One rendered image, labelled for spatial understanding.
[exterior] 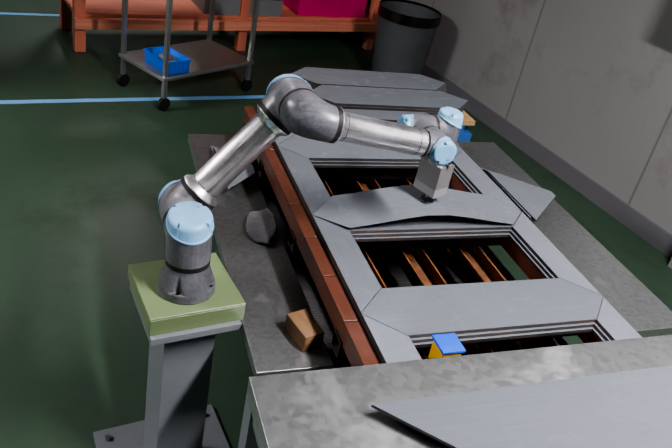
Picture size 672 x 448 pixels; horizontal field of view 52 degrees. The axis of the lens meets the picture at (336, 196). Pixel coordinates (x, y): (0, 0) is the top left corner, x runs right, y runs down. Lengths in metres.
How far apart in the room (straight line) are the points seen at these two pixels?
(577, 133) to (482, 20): 1.25
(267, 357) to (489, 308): 0.59
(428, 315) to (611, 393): 0.55
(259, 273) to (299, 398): 0.90
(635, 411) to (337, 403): 0.54
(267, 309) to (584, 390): 0.91
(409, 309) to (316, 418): 0.66
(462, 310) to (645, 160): 2.79
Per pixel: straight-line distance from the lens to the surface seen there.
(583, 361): 1.48
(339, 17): 6.23
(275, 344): 1.82
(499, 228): 2.25
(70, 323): 2.89
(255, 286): 2.00
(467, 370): 1.34
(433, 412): 1.20
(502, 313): 1.87
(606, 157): 4.63
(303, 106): 1.70
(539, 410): 1.29
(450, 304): 1.83
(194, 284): 1.81
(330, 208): 2.08
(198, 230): 1.73
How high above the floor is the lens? 1.91
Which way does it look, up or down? 29 degrees down
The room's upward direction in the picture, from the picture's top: 12 degrees clockwise
